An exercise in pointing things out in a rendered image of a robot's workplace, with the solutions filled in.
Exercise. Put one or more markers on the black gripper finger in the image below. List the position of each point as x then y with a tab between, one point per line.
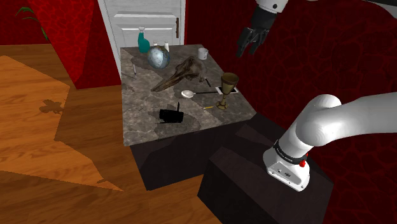
243	42
260	37

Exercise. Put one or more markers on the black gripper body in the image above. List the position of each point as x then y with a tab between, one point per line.
262	19

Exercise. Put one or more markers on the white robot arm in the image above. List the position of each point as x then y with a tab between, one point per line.
313	124

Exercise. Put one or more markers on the white mug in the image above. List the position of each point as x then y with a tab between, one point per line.
202	54

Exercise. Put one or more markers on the brass goblet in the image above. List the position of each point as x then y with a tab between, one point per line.
229	82

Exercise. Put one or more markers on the white framed tablet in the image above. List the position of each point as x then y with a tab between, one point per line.
234	90

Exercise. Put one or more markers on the black pen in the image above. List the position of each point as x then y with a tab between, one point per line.
207	82

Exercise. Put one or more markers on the brown animal skull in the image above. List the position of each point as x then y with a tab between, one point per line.
186	69

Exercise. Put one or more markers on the yellow pencil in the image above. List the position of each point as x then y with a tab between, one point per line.
208	107

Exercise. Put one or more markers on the blue grey globe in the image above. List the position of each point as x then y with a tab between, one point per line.
158	57

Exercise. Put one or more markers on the white panel door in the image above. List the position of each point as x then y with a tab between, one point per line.
145	21

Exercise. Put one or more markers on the teal spray bottle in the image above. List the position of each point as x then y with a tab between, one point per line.
143	42

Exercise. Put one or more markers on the black box with antenna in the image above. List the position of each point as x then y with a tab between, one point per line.
170	115

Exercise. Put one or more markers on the silver kitchen tool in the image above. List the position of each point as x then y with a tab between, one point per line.
134	69

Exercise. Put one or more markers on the marble top dark table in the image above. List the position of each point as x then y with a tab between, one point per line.
142	102

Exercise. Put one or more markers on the dark robot stand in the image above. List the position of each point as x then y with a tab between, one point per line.
242	186

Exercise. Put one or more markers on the green plant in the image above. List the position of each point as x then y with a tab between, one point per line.
43	31

